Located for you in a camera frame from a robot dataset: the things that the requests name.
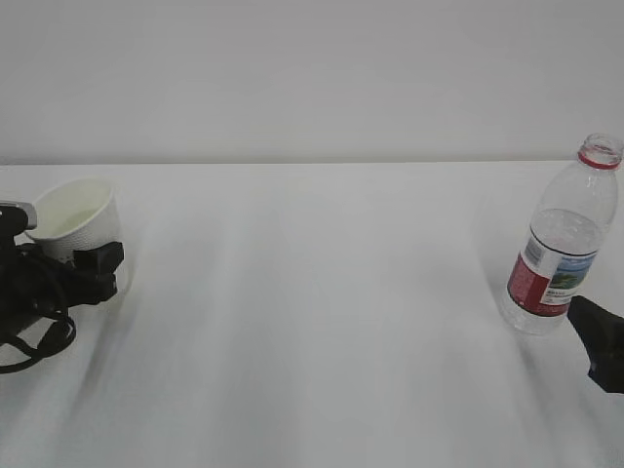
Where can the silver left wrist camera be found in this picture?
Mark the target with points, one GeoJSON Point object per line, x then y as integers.
{"type": "Point", "coordinates": [16, 218]}

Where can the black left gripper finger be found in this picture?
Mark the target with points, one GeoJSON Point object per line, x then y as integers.
{"type": "Point", "coordinates": [95, 269]}

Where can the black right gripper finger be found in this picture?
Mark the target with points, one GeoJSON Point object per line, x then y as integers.
{"type": "Point", "coordinates": [601, 334]}

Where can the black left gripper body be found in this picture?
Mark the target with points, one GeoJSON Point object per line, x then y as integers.
{"type": "Point", "coordinates": [33, 286]}

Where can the clear water bottle red label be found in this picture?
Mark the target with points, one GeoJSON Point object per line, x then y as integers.
{"type": "Point", "coordinates": [565, 233]}

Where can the white paper cup green logo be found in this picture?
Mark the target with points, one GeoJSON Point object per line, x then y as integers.
{"type": "Point", "coordinates": [79, 215]}

